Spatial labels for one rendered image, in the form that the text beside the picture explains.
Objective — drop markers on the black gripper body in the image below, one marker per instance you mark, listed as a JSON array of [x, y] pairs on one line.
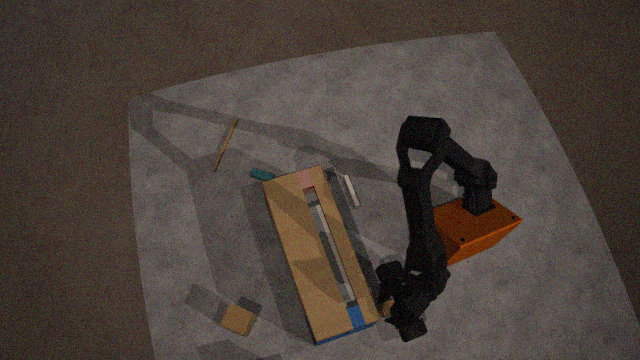
[[389, 273]]

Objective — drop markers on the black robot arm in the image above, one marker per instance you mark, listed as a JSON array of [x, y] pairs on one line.
[[426, 252]]

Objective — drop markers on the thin brown stick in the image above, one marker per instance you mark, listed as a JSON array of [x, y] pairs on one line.
[[224, 147]]

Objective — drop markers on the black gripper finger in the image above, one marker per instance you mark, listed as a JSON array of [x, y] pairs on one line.
[[393, 322], [383, 295]]

